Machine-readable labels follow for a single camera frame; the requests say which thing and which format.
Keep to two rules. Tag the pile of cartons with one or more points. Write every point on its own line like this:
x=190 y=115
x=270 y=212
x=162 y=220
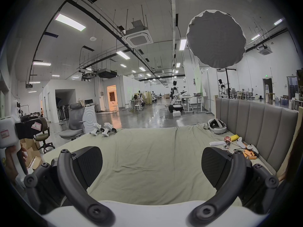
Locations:
x=32 y=154

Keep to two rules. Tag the grey office chair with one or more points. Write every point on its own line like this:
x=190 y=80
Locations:
x=73 y=124

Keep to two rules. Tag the white standing table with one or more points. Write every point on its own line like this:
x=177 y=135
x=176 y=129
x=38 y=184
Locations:
x=195 y=100

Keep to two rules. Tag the white humanoid robot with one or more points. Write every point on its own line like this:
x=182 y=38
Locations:
x=175 y=96

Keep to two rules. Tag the bed with pale green sheet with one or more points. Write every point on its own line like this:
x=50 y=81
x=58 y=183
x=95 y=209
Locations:
x=153 y=155

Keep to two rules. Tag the dark office chair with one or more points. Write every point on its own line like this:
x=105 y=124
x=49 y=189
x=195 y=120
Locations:
x=43 y=135

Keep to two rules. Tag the spare hand-held gripper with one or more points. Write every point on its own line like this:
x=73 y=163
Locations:
x=95 y=129
x=107 y=128

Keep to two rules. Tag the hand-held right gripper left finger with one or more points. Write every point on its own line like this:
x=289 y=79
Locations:
x=78 y=193

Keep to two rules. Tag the round grey softbox lamp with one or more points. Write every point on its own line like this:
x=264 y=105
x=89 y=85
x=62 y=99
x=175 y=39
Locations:
x=216 y=38

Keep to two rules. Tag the white hand controller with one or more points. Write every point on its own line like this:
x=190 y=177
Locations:
x=246 y=145

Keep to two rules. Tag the white box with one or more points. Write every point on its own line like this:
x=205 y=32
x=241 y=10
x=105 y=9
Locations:
x=176 y=113

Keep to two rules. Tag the white headset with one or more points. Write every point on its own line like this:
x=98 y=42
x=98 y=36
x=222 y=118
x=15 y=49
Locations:
x=216 y=126

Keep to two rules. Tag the person's left hand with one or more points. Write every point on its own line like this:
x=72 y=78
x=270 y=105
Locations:
x=9 y=161

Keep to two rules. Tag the grey padded headboard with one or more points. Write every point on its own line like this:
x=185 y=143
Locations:
x=258 y=124

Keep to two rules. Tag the orange tool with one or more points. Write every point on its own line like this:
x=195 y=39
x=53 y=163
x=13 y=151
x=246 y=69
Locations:
x=249 y=154

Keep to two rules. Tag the yellow cloth bundle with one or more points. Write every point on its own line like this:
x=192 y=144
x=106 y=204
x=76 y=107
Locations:
x=234 y=137

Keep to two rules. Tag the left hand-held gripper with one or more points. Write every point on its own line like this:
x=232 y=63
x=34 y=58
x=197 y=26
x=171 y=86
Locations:
x=8 y=131

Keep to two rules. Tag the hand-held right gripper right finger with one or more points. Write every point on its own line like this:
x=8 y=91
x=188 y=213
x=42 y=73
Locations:
x=227 y=190

